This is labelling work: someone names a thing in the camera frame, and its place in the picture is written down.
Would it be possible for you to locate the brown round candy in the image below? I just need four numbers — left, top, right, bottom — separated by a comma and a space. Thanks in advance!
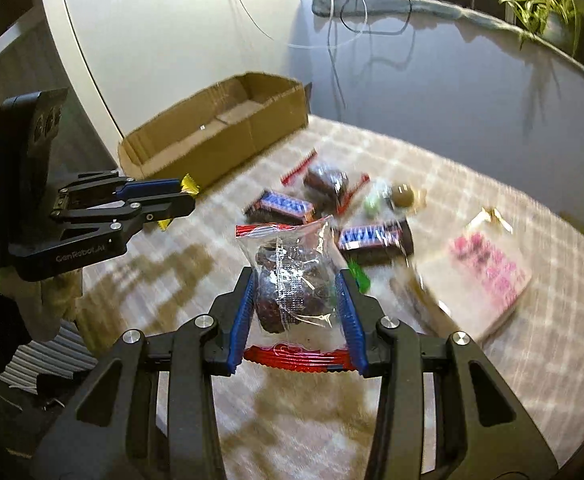
389, 184, 425, 210

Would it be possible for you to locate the thin white cable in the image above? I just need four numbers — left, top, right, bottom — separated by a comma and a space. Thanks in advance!
219, 0, 367, 51

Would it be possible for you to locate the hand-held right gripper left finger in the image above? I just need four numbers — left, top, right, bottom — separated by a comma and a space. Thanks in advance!
26, 266, 259, 480

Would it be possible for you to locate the clear chocolate cake packet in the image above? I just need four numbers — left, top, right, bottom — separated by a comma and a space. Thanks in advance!
281, 147, 370, 216
235, 215, 357, 376

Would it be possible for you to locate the yellow candy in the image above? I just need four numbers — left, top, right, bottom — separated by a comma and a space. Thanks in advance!
157, 174, 201, 232

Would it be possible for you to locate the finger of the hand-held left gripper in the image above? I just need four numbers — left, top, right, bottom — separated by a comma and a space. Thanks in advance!
50, 191, 196, 241
59, 170, 183, 206

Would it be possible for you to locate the black looped cable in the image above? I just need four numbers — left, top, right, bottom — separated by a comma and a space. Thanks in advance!
341, 0, 413, 37

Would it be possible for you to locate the green snack packet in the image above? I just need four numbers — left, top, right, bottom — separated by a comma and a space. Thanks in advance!
344, 260, 370, 293

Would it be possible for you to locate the cardboard box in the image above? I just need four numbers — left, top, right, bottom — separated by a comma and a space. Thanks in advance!
118, 72, 310, 192

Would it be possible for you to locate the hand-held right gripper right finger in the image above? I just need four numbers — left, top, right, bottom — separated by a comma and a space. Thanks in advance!
334, 269, 559, 480

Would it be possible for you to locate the sliced bread packet pink print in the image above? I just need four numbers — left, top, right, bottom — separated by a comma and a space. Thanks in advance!
412, 232, 533, 343

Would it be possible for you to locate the brown chocolate bar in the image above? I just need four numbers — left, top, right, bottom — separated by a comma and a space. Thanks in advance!
334, 219, 415, 263
244, 190, 317, 226

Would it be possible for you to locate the gold wrapped candy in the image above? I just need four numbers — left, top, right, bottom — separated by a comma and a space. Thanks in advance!
464, 207, 513, 233

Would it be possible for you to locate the grey sill cloth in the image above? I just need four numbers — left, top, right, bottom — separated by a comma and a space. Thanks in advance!
312, 0, 584, 91

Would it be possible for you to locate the white charging cable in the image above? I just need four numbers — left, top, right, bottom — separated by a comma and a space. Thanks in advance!
326, 0, 347, 108

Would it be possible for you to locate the person's left hand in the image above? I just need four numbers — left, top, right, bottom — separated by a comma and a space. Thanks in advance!
0, 265, 80, 342

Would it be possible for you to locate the green round candy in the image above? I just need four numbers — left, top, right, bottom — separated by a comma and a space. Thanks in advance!
362, 185, 393, 213

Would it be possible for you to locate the spider plant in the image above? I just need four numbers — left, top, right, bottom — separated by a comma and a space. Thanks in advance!
499, 0, 583, 56

